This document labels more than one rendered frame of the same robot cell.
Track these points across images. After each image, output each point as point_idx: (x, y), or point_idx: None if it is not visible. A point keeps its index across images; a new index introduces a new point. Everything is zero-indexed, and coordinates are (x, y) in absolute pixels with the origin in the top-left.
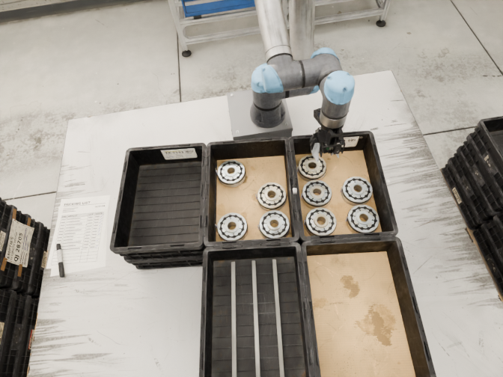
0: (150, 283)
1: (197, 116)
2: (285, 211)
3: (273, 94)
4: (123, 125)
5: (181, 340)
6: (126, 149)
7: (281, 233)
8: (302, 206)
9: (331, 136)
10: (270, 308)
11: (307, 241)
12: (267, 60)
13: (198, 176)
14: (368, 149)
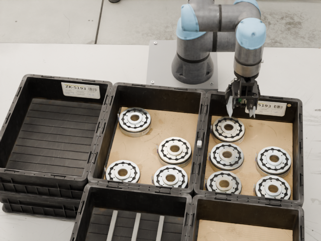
0: (14, 230)
1: (111, 62)
2: (187, 170)
3: (198, 44)
4: (20, 58)
5: None
6: (18, 84)
7: None
8: (208, 169)
9: (242, 84)
10: None
11: (200, 194)
12: (188, 0)
13: (97, 120)
14: (295, 119)
